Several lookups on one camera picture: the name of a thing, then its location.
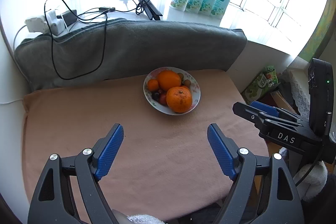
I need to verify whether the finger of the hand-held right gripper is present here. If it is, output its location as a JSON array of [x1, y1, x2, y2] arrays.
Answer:
[[250, 101, 303, 123], [232, 101, 303, 130]]

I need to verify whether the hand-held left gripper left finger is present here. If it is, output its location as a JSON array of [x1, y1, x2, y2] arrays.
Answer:
[[28, 123, 124, 224]]

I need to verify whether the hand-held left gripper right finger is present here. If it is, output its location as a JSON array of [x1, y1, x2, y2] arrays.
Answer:
[[207, 123, 305, 224]]

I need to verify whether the floral white plate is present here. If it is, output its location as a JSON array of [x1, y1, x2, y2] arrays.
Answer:
[[143, 67, 201, 116]]

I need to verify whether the large rough mandarin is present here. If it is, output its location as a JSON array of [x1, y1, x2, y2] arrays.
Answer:
[[166, 87, 193, 113]]

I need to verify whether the large smooth orange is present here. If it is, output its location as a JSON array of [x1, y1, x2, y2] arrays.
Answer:
[[157, 70, 182, 92]]

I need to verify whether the person's right forearm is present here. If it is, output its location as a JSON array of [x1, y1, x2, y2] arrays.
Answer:
[[322, 174, 336, 224]]

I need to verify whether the person's right hand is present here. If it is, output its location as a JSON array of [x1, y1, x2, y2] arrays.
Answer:
[[293, 160, 328, 201]]

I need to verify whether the green printed packet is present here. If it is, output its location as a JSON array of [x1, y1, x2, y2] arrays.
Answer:
[[241, 72, 274, 105]]

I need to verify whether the white lace cloth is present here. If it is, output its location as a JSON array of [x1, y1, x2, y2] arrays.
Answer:
[[286, 70, 312, 120]]

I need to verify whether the green carton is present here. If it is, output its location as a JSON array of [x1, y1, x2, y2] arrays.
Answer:
[[263, 66, 279, 88]]

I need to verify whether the beige blanket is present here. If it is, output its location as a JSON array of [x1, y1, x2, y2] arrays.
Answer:
[[21, 69, 271, 222]]

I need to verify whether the white window sill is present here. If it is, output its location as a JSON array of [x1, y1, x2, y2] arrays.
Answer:
[[5, 0, 292, 57]]

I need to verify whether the grey folded blanket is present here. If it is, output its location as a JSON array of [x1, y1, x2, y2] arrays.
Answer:
[[14, 18, 248, 92]]

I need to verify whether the white plug charger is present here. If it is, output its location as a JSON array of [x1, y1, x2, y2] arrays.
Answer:
[[51, 20, 67, 36], [46, 10, 57, 24]]

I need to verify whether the black power adapter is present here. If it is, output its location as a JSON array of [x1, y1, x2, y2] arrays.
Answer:
[[61, 10, 78, 25]]

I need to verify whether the white power strip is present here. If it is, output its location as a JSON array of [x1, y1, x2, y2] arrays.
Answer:
[[25, 17, 51, 33]]

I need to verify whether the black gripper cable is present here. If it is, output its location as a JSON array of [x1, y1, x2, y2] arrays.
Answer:
[[294, 153, 326, 186]]

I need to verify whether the long black cable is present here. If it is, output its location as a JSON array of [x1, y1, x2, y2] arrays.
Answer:
[[44, 0, 109, 81]]

